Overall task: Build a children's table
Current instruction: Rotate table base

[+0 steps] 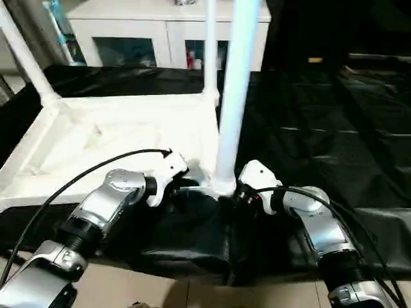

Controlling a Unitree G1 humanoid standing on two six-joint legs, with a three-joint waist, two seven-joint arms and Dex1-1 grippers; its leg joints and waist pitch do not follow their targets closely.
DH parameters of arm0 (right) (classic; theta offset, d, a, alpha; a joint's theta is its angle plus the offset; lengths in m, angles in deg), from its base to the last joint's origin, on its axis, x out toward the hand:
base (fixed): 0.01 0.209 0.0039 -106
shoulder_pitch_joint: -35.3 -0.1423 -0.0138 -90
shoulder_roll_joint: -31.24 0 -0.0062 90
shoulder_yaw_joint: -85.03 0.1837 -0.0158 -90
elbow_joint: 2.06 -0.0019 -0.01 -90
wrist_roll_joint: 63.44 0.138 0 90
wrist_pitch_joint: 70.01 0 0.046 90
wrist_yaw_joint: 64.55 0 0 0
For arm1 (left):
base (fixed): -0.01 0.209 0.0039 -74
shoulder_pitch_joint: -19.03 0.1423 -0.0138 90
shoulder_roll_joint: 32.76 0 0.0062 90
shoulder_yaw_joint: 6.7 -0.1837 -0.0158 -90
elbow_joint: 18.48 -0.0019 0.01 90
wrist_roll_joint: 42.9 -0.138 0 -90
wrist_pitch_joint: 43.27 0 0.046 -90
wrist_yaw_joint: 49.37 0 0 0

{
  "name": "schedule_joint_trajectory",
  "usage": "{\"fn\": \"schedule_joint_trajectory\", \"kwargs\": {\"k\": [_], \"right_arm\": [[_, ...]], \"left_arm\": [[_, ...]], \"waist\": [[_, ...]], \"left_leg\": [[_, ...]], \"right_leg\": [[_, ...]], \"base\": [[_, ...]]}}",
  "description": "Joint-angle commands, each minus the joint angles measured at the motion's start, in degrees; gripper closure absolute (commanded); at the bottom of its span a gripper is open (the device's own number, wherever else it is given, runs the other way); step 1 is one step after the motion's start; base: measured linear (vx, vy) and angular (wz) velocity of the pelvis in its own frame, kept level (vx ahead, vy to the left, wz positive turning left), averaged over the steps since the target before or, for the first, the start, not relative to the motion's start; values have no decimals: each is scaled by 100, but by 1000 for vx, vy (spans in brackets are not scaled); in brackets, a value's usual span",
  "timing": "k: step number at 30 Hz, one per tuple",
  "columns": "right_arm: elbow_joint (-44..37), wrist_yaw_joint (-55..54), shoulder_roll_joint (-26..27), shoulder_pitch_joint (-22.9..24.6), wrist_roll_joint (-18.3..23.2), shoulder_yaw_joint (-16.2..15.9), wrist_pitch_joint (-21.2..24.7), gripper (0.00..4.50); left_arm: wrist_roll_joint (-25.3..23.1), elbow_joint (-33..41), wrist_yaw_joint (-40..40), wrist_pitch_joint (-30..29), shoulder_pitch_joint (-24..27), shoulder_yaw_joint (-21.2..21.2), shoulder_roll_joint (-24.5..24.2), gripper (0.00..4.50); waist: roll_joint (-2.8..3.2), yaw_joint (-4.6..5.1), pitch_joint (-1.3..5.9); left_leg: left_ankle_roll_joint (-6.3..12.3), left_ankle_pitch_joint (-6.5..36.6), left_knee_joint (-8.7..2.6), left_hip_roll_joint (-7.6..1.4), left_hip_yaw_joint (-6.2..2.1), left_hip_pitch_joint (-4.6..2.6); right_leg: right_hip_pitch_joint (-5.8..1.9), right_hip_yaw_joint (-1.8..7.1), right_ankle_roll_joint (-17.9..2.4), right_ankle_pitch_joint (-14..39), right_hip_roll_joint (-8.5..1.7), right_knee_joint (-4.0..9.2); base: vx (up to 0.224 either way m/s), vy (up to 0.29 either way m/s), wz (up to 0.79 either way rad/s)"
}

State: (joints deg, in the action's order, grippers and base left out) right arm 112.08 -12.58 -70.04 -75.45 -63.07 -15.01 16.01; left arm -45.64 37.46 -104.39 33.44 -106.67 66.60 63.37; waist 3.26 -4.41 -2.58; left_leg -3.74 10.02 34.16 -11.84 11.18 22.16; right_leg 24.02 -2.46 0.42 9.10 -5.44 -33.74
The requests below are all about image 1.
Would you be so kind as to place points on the white plastic table top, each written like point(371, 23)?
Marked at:
point(115, 141)

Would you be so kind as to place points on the black mat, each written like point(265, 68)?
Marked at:
point(340, 135)

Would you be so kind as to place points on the small red bottle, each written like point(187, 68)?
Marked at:
point(191, 61)

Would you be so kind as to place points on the white cabinet with glass doors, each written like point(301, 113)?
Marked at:
point(128, 22)

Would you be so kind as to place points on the light blue plastic item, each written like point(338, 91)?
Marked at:
point(64, 29)

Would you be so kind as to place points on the grey curtain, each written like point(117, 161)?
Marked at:
point(16, 32)

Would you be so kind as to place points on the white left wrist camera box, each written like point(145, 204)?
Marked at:
point(168, 170)

